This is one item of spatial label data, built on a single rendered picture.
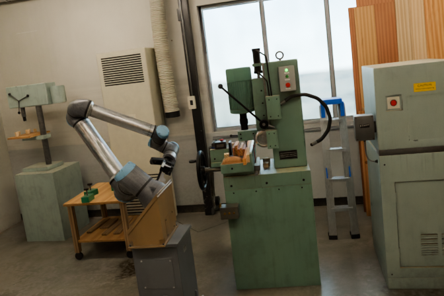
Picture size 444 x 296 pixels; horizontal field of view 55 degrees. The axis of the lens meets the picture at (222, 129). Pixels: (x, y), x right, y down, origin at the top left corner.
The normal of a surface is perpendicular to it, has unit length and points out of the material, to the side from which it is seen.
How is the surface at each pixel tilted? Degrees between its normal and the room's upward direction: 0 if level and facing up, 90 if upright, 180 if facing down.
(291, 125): 90
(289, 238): 90
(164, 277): 90
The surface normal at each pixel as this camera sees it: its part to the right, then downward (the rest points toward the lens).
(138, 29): -0.19, 0.16
